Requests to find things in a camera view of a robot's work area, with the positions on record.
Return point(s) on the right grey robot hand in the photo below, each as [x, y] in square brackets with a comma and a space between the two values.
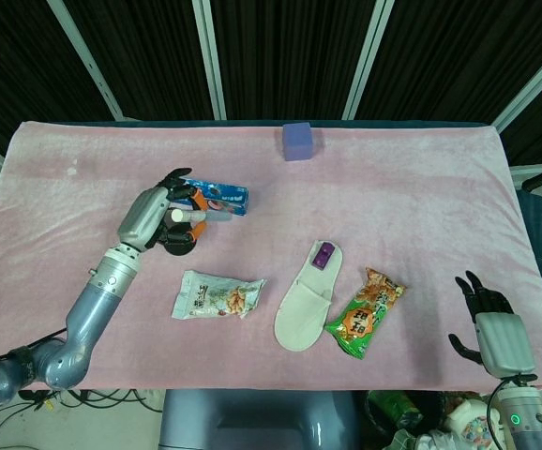
[503, 342]

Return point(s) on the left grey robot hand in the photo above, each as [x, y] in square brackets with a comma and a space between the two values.
[142, 218]

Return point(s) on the white plastic tube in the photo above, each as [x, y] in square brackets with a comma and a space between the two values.
[176, 215]

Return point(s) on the black orange suction tool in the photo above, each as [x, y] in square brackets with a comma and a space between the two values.
[179, 246]

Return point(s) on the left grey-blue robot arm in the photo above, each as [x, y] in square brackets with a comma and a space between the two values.
[93, 309]

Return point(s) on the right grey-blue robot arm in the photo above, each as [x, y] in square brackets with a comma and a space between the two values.
[526, 422]

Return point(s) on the white toy with coloured dots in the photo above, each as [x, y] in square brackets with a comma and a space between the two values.
[472, 422]

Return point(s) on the blue cookie box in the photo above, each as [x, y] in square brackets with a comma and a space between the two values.
[226, 199]

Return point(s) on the white nut snack bag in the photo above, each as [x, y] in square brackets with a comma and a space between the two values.
[215, 297]

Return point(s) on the green packaging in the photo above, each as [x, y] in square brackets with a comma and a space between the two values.
[395, 408]

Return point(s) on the green orange snack bag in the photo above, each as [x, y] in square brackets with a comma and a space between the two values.
[365, 319]

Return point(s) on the pink plush table cloth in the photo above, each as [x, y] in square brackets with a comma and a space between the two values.
[393, 211]

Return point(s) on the purple foam cube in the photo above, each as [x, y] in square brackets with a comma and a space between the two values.
[296, 143]

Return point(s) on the white cloth slipper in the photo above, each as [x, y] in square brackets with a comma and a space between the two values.
[299, 314]

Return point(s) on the small purple block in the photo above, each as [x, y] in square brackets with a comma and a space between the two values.
[322, 257]

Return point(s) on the grey-blue robot torso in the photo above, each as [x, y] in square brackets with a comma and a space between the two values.
[252, 422]

